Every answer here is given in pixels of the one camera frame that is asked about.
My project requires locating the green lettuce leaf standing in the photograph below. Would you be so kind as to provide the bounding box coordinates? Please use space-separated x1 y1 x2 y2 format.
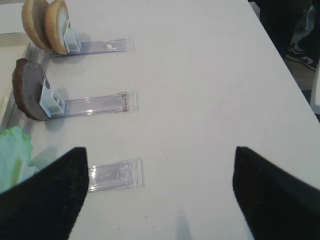
0 126 39 193

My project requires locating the bread bun slice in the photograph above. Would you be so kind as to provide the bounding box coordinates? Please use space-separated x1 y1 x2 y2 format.
21 0 52 52
44 0 69 55

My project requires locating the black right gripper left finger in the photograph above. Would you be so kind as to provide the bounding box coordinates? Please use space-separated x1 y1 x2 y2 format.
0 147 89 240

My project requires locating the brown meat patty standing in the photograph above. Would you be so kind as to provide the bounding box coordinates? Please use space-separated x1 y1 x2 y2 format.
12 58 50 121

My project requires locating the clear patty holder rail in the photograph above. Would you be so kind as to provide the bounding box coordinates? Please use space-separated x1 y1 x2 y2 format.
35 78 139 121

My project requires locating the clear bun holder rail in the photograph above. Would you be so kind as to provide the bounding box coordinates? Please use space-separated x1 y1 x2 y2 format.
48 28 135 58

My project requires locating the black white sneaker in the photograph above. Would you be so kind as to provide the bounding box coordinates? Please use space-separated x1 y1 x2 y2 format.
285 43 319 72

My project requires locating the clear lettuce holder rail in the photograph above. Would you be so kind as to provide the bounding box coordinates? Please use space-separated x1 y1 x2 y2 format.
88 157 145 193

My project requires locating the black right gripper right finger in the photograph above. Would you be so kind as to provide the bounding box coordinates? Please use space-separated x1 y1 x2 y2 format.
232 146 320 240

